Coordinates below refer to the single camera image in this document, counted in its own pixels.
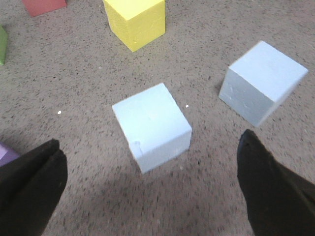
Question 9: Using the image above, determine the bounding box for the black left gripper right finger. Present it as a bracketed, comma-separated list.
[237, 129, 315, 236]

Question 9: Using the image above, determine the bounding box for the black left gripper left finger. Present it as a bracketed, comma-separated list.
[0, 139, 68, 236]

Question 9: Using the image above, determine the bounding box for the light blue foam cube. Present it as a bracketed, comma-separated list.
[219, 41, 308, 127]
[112, 83, 192, 174]

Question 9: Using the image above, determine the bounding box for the purple foam cube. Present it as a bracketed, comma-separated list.
[0, 142, 20, 166]

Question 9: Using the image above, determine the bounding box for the green foam cube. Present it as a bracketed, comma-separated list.
[0, 26, 8, 65]

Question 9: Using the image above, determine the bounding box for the red foam cube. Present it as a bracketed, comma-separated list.
[22, 0, 67, 17]

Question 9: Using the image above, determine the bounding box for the yellow foam cube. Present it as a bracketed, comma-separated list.
[103, 0, 166, 52]

